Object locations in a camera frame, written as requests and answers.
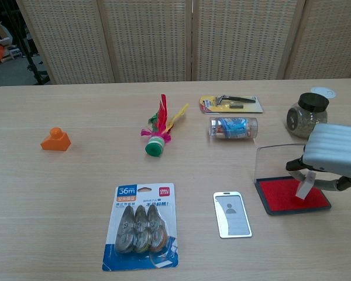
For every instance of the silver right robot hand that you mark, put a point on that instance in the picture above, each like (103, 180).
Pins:
(333, 149)

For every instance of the red ink pad clear lid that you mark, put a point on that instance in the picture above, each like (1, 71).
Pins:
(280, 196)

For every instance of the silver badge card holder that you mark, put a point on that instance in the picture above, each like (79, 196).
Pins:
(231, 215)

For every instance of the orange toy block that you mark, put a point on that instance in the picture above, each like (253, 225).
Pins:
(58, 143)

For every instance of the glass jar with black lid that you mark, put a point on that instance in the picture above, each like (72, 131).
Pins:
(302, 120)

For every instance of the clear plastic tube with items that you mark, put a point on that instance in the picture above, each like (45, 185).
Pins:
(234, 127)

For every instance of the razor blister pack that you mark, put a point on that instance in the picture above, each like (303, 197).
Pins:
(240, 106)

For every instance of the woven folding screen panel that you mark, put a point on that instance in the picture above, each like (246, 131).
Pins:
(242, 38)
(146, 41)
(327, 38)
(70, 41)

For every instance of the colourful feather shuttlecock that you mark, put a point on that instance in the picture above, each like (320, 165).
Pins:
(155, 145)

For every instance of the correction tape blister pack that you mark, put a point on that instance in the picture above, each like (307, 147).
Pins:
(141, 225)

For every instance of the black tripod stand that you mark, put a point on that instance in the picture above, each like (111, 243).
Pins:
(35, 68)

